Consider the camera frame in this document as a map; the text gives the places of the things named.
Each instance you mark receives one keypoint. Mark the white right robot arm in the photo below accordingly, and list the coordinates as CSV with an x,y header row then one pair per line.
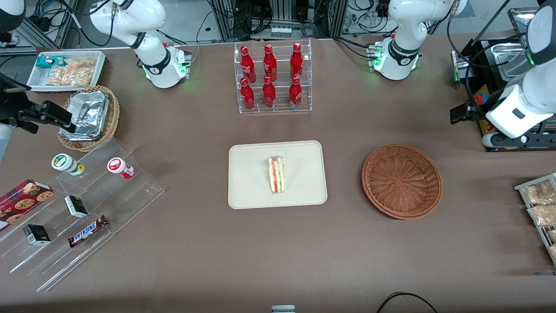
x,y
152,56

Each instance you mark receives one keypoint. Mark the white plastic bin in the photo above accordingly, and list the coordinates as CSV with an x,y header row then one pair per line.
x,y
32,80

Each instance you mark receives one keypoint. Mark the light wicker basket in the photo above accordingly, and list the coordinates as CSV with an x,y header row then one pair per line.
x,y
114,117

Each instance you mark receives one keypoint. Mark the red emergency stop button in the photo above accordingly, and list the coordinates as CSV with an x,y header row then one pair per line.
x,y
479,99

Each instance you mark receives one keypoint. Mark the teal snack packet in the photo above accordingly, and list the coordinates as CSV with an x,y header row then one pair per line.
x,y
45,62

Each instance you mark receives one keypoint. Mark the red cola bottle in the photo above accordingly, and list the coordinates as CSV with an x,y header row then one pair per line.
x,y
269,65
296,63
295,93
269,93
247,65
248,95

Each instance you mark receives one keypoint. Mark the stainless steel pan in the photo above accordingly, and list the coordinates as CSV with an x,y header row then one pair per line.
x,y
506,61

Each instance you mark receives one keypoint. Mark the grey metal tray rack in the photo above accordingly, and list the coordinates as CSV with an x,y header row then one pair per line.
x,y
519,188

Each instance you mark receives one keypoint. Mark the cream rectangular serving tray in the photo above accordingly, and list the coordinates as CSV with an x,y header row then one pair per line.
x,y
252,178

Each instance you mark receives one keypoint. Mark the clear acrylic bottle rack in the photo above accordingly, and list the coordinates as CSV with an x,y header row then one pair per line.
x,y
282,87

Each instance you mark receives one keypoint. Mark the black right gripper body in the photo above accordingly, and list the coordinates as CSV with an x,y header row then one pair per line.
x,y
9,105

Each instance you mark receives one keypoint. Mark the clear bag of chips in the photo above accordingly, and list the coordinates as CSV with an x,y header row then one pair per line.
x,y
82,65
69,78

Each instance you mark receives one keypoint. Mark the metal equipment frame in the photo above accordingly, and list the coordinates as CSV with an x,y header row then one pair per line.
x,y
226,21

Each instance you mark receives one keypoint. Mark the red plaid cookie box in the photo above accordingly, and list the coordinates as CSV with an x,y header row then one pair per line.
x,y
21,200

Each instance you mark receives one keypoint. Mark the white power strip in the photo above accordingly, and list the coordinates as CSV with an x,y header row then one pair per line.
x,y
281,31

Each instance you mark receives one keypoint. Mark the red lidded yogurt cup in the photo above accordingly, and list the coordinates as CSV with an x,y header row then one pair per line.
x,y
118,167

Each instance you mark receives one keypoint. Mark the clear bag of snacks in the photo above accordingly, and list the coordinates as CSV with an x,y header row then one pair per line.
x,y
543,216
552,235
541,193
553,252

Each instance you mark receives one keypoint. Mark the brown round wicker basket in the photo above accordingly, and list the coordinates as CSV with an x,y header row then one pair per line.
x,y
402,182

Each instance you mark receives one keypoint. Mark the clear acrylic stepped display stand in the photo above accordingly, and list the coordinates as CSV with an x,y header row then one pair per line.
x,y
130,195

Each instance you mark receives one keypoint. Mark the green sunflower lidded cup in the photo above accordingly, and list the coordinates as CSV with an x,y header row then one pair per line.
x,y
64,162

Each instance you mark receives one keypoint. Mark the black food warmer appliance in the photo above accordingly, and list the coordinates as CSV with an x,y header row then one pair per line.
x,y
480,48

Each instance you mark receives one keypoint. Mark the triangle sandwich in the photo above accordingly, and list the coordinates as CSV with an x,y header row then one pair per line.
x,y
276,176

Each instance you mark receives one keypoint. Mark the Snickers chocolate bar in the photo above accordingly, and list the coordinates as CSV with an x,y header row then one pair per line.
x,y
87,231

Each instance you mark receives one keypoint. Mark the small black carton box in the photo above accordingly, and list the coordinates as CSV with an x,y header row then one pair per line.
x,y
37,234
76,207

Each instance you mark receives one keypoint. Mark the aluminium foil container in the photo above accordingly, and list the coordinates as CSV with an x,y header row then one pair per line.
x,y
82,137
89,111

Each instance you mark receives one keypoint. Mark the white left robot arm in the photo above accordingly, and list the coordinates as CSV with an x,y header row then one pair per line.
x,y
404,56

